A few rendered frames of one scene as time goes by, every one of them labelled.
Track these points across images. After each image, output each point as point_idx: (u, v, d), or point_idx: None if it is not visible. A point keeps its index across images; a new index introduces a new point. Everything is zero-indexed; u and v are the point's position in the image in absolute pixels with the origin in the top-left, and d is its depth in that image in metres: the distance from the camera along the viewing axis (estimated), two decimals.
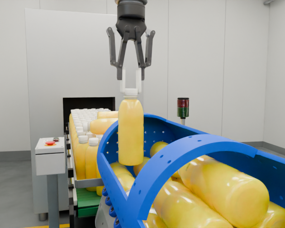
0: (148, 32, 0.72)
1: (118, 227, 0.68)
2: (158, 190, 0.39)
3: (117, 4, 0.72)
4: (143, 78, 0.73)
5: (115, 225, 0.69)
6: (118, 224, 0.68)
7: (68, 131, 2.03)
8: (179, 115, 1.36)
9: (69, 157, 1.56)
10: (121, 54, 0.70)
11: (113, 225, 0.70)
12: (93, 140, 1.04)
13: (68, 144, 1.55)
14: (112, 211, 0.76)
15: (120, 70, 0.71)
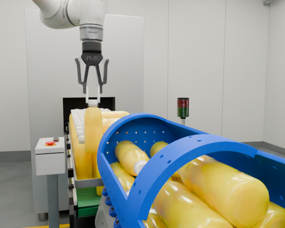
0: (104, 60, 1.04)
1: (118, 227, 0.68)
2: (158, 190, 0.39)
3: (83, 41, 1.04)
4: (101, 92, 1.05)
5: (115, 225, 0.69)
6: (118, 224, 0.68)
7: (68, 131, 2.03)
8: (179, 115, 1.36)
9: (69, 157, 1.56)
10: (84, 76, 1.02)
11: (113, 225, 0.70)
12: (93, 101, 1.03)
13: (68, 144, 1.55)
14: (112, 211, 0.76)
15: (84, 87, 1.03)
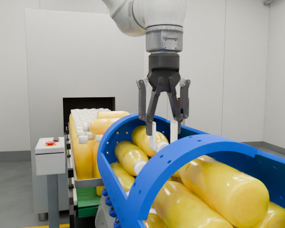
0: (182, 82, 0.65)
1: (118, 227, 0.68)
2: (158, 190, 0.39)
3: (148, 52, 0.65)
4: (179, 131, 0.66)
5: (115, 225, 0.69)
6: (118, 224, 0.68)
7: (68, 131, 2.03)
8: None
9: (69, 157, 1.56)
10: (151, 108, 0.63)
11: (113, 225, 0.70)
12: None
13: (68, 144, 1.55)
14: (112, 211, 0.76)
15: (149, 125, 0.64)
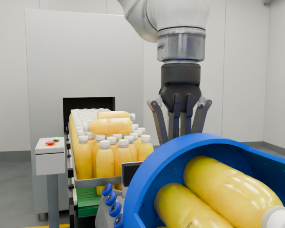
0: (156, 102, 0.50)
1: None
2: None
3: (201, 60, 0.49)
4: None
5: (115, 221, 0.70)
6: (115, 226, 0.69)
7: (68, 131, 2.03)
8: None
9: (69, 157, 1.56)
10: None
11: (115, 219, 0.71)
12: None
13: (68, 144, 1.55)
14: (115, 204, 0.77)
15: None
